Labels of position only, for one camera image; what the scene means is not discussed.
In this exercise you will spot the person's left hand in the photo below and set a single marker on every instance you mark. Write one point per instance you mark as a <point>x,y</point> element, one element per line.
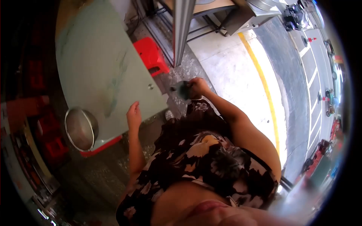
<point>133,115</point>

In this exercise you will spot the person's right hand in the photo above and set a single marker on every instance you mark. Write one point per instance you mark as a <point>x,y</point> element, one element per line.
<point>200,87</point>

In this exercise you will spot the person's left fingers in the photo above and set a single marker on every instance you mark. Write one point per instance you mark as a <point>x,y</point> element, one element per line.
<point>135,105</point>

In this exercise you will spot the person's right fingers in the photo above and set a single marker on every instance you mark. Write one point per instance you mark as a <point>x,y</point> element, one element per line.
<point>194,88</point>

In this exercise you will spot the dark grey cloth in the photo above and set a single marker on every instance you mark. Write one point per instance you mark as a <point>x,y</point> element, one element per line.
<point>181,89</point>

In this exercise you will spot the person's legs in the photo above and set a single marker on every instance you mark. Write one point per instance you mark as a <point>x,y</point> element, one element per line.
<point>199,108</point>

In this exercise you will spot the red plastic stool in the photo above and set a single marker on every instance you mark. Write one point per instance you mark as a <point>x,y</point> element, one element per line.
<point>151,55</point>
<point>99,147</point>

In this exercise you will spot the pale green glass table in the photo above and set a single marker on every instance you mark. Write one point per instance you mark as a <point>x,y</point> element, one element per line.
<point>104,62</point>

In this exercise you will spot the round metal bowl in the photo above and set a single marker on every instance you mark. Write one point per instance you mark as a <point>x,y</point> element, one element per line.
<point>81,128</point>

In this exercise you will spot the grey metal pillar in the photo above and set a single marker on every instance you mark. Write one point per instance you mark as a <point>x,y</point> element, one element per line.
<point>183,28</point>

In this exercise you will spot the person's body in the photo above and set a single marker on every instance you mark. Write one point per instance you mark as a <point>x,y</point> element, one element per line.
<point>209,163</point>

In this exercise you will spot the stack of red crates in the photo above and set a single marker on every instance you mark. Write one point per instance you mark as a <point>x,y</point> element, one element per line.
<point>49,130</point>

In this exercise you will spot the stainless steel counter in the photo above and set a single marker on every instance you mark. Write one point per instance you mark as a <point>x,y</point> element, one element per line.
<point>249,15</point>

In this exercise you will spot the parked black scooter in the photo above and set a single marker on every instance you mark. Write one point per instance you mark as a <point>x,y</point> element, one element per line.
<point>295,15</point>

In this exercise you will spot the red white traffic cone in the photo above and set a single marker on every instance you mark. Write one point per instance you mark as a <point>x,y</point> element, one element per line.
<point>312,39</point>
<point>323,98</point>

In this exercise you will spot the wooden table with metal frame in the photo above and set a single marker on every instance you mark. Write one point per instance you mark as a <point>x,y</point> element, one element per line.
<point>209,11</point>

